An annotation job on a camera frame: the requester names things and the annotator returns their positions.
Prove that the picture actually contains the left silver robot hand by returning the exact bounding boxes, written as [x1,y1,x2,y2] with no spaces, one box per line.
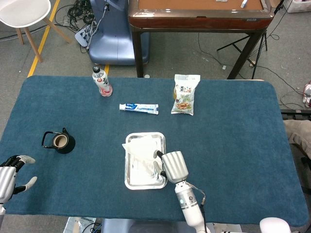
[0,154,38,203]

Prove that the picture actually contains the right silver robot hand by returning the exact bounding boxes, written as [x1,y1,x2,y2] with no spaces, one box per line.
[153,150,190,184]

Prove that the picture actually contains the white paper sheet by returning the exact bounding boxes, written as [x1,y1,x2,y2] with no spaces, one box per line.
[121,135,167,183]

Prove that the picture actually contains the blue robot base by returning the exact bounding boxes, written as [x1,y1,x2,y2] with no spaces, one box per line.
[87,0,150,66]

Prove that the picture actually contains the silver metal tray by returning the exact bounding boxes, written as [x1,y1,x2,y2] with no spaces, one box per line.
[124,132,168,190]

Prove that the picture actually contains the grey robot torso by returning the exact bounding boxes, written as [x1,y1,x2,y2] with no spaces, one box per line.
[101,218,195,233]

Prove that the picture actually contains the white blue toothpaste tube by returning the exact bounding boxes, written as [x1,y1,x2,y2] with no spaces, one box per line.
[119,102,159,115]

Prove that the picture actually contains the peanut snack bag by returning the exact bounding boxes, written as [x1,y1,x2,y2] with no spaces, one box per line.
[171,74,201,116]

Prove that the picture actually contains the clear plastic bag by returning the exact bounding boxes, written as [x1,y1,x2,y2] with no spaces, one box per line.
[63,216,97,233]

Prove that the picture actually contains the blue table cloth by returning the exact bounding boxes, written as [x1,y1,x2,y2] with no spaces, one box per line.
[0,75,307,228]

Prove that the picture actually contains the clear pink drink bottle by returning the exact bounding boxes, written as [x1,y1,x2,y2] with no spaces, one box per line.
[92,66,114,98]

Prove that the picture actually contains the brown cloth bundle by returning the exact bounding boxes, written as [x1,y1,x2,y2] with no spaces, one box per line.
[283,118,311,151]

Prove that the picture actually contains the black tripod stand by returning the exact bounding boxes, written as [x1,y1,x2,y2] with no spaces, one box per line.
[217,0,285,80]

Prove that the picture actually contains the brown mahjong table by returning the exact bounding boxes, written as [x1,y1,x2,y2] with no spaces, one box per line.
[128,0,275,80]

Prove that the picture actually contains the pink white bundle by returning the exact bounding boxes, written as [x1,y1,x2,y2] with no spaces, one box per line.
[302,81,311,109]

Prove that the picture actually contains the white power strip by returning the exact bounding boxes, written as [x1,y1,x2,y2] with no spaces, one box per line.
[74,23,98,47]

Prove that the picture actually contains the white chair with wooden legs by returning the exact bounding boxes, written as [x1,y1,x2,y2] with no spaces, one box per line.
[0,0,73,63]

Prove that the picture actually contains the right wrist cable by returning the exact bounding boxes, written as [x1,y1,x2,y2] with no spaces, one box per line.
[187,183,209,233]

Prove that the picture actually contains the black metal frame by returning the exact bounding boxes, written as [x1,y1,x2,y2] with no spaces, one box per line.
[280,109,311,121]

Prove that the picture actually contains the tangle of black cables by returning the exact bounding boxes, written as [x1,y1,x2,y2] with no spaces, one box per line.
[54,0,98,32]

